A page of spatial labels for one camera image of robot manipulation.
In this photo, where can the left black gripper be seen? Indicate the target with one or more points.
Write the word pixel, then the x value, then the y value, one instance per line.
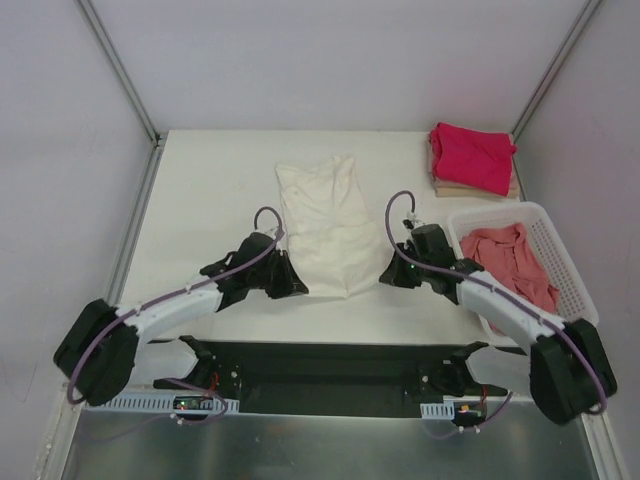
pixel 279 275

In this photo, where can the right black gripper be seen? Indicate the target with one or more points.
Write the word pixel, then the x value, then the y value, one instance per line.
pixel 403 270

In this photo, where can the cream white t shirt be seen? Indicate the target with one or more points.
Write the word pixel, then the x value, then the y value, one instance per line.
pixel 335 247

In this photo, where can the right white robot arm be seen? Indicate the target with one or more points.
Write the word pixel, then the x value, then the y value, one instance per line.
pixel 561 365

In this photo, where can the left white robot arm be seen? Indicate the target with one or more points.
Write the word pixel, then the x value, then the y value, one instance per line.
pixel 110 347

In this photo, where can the folded beige t shirt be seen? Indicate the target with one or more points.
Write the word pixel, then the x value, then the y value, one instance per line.
pixel 452 189

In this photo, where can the pink crumpled t shirt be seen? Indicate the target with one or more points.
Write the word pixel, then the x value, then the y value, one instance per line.
pixel 507 255

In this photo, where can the folded red t shirt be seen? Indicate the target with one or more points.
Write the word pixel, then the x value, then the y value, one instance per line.
pixel 475 159

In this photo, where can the white plastic basket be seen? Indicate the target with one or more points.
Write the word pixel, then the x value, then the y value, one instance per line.
pixel 574 300

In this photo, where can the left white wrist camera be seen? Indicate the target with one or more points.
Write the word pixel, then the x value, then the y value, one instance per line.
pixel 276 233

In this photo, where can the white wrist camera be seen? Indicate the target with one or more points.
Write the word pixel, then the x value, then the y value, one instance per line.
pixel 411 221
pixel 276 233

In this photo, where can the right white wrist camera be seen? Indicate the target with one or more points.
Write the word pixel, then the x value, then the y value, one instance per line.
pixel 411 221

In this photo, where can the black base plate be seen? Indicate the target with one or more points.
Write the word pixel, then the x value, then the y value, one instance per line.
pixel 352 380

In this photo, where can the right white cable duct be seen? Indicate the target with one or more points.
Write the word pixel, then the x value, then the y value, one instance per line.
pixel 451 409

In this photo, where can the white cable duct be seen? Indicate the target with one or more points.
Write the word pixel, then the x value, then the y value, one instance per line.
pixel 451 409
pixel 169 403

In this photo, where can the left white cable duct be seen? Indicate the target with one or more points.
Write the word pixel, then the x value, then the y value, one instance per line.
pixel 169 403

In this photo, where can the right aluminium frame post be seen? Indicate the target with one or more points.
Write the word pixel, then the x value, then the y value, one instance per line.
pixel 562 55

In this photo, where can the aluminium frame post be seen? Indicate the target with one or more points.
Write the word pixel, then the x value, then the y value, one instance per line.
pixel 562 55
pixel 91 16

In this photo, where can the left aluminium frame post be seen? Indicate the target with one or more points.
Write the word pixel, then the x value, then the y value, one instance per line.
pixel 91 16

